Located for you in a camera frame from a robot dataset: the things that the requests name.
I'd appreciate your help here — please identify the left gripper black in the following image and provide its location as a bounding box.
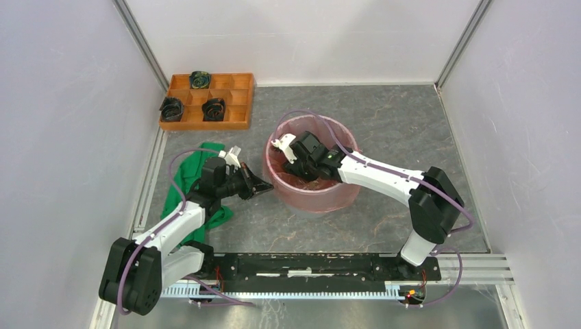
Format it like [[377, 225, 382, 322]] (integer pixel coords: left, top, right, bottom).
[[217, 162, 273, 201]]

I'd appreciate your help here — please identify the red plastic trash bag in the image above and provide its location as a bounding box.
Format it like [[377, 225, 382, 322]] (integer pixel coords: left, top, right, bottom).
[[262, 114, 360, 217]]

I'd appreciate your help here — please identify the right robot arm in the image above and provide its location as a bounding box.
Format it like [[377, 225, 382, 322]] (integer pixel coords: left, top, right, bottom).
[[271, 131, 464, 280]]

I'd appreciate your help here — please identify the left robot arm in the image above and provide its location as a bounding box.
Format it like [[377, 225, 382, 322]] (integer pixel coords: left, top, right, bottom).
[[98, 154, 273, 315]]

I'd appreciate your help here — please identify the green cloth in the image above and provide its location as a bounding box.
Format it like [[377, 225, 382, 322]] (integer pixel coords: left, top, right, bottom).
[[160, 142, 236, 248]]

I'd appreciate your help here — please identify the black rolled item middle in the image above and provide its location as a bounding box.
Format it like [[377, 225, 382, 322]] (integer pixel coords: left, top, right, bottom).
[[201, 98, 226, 122]]

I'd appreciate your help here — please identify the black rolled item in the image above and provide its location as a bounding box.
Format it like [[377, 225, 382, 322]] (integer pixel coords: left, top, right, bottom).
[[188, 71, 212, 89], [201, 98, 226, 122], [159, 97, 184, 122]]

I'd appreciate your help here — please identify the orange wooden compartment tray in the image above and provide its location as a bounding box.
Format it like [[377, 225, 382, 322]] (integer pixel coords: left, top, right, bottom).
[[159, 73, 256, 131]]

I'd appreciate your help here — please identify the black rolled item left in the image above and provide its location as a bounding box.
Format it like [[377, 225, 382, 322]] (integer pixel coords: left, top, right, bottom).
[[159, 97, 184, 122]]

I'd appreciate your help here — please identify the black rolled item top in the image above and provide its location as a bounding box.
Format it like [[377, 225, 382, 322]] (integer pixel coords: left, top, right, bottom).
[[188, 71, 212, 89]]

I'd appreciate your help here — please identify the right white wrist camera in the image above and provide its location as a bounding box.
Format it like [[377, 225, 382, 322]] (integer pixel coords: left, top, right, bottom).
[[270, 134, 297, 164]]

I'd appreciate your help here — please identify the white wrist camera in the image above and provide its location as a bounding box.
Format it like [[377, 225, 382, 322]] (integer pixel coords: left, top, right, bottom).
[[270, 134, 297, 164], [219, 146, 241, 168]]

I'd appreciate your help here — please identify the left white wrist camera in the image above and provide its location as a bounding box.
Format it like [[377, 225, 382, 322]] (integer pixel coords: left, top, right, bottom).
[[219, 146, 241, 168]]

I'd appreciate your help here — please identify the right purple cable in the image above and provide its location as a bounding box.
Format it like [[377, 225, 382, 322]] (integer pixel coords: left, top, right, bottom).
[[274, 108, 475, 234]]

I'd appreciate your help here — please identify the purple cable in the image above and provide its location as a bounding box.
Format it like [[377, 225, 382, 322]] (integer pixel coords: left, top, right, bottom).
[[274, 108, 475, 234], [115, 147, 223, 317]]

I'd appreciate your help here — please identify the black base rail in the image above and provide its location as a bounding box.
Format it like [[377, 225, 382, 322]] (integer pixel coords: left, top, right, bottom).
[[196, 253, 442, 293]]

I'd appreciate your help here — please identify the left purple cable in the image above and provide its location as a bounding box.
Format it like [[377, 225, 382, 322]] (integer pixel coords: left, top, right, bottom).
[[115, 147, 223, 317]]

